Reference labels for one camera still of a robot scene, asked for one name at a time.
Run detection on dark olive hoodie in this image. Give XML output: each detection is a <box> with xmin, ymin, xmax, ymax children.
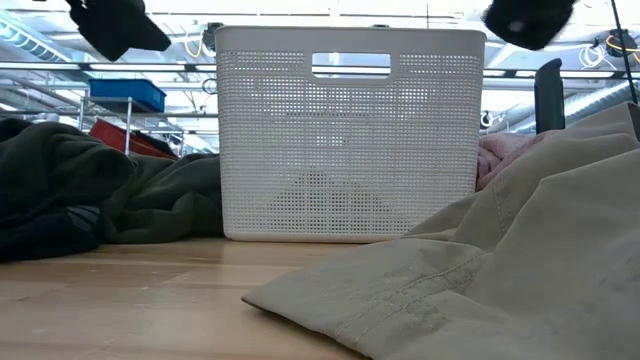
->
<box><xmin>0</xmin><ymin>117</ymin><xmax>225</xmax><ymax>246</ymax></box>

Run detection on white perforated plastic basket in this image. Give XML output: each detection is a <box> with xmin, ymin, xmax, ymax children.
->
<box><xmin>214</xmin><ymin>25</ymin><xmax>487</xmax><ymax>244</ymax></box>

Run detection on pale pink garment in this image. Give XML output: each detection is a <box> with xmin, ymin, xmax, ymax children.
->
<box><xmin>474</xmin><ymin>130</ymin><xmax>561</xmax><ymax>193</ymax></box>

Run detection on beige trousers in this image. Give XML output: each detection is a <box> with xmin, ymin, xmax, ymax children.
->
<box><xmin>241</xmin><ymin>102</ymin><xmax>640</xmax><ymax>360</ymax></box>

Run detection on blue plastic bin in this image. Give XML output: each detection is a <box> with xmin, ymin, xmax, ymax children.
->
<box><xmin>88</xmin><ymin>78</ymin><xmax>167</xmax><ymax>114</ymax></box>

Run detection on black upright post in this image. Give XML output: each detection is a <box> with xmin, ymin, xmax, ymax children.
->
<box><xmin>533</xmin><ymin>58</ymin><xmax>566</xmax><ymax>135</ymax></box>

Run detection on metal shelf rack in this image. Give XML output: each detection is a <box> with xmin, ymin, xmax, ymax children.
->
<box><xmin>77</xmin><ymin>94</ymin><xmax>186</xmax><ymax>157</ymax></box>

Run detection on red plastic bin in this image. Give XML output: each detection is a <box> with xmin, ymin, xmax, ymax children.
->
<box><xmin>88</xmin><ymin>118</ymin><xmax>179</xmax><ymax>161</ymax></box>

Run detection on thin black rod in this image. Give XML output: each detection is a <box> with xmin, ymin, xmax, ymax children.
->
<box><xmin>609</xmin><ymin>0</ymin><xmax>640</xmax><ymax>105</ymax></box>

